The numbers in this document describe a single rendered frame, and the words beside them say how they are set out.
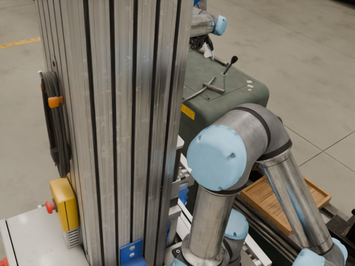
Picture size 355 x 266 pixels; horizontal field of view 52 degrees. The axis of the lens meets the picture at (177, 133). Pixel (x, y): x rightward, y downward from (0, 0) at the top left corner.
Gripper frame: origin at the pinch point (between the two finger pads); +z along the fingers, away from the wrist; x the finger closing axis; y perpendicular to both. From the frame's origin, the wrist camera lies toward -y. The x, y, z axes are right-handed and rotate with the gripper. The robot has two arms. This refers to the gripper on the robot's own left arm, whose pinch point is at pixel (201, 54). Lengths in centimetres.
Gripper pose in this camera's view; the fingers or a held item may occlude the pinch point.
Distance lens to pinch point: 184.6
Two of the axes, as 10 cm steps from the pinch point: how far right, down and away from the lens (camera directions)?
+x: 7.6, 4.8, -4.4
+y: -6.5, 6.2, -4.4
